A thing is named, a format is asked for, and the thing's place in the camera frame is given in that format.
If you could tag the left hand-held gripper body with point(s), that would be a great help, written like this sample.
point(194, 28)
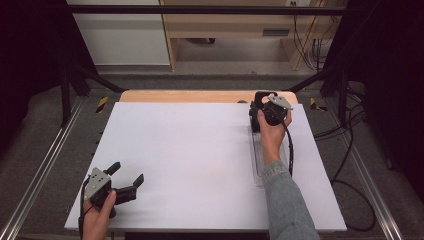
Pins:
point(98, 186)

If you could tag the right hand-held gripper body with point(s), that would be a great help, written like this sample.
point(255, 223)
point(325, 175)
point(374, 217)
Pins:
point(276, 113)

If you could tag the clear plastic storage tray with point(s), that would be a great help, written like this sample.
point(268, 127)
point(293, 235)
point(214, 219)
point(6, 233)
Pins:
point(257, 160)

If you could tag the person's right hand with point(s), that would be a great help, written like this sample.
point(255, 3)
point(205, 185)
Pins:
point(271, 140)

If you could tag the person's left hand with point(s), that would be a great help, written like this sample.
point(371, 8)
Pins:
point(96, 220)

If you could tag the yellow black hazard tape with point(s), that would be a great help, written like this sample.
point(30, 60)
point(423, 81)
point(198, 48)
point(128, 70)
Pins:
point(102, 104)
point(315, 104)

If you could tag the green label plate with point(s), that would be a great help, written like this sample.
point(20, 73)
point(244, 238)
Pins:
point(276, 32)

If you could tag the light wooden desk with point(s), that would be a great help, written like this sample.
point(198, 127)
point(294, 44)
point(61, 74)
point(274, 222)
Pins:
point(226, 26)

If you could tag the white power outlet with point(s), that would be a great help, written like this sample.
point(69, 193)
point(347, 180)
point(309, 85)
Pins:
point(297, 2)

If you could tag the black curtain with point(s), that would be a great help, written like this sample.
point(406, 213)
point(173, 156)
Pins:
point(30, 60)
point(383, 66)

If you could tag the white cabinet panel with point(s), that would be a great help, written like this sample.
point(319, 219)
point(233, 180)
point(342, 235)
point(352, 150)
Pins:
point(123, 40)

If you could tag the aluminium floor rail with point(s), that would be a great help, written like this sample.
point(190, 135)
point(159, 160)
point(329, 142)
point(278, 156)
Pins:
point(40, 166)
point(373, 193)

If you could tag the black frame strut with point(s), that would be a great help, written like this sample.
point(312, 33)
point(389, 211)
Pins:
point(333, 83)
point(83, 80)

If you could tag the black metal frame bar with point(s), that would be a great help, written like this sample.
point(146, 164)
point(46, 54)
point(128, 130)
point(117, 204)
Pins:
point(200, 10)

